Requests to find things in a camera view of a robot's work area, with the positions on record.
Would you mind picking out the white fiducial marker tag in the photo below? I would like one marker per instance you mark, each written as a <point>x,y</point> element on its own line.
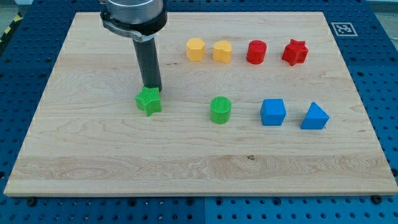
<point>344,29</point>

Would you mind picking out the wooden board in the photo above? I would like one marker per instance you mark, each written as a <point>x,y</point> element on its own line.
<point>89,139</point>

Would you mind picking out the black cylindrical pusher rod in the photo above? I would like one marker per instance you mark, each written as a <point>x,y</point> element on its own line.
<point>148,63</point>

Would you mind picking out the blue cube block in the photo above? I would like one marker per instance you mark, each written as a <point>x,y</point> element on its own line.
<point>272,112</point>

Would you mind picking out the black screw bottom left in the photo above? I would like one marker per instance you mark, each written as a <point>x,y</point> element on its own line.
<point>31,201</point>

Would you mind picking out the black screw bottom right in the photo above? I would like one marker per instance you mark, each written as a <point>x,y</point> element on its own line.
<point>376,199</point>

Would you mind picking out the green star block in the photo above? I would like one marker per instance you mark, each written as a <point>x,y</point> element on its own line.
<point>148,100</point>

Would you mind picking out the red star block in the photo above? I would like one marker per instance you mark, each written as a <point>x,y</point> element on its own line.
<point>295,52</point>

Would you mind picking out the black screw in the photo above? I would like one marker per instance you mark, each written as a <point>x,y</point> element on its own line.
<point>376,199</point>
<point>31,201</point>

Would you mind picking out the green cylinder block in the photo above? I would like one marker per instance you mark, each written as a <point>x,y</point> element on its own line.
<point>220,108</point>

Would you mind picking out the yellow hexagon block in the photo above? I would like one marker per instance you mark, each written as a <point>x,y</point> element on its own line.
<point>195,49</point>

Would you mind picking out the yellow heart block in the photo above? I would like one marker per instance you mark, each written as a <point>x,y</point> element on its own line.
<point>222,51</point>

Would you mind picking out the blue triangular prism block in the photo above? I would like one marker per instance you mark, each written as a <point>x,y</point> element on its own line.
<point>316,118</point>

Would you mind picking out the red cylinder block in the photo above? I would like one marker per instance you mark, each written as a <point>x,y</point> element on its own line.
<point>256,52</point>

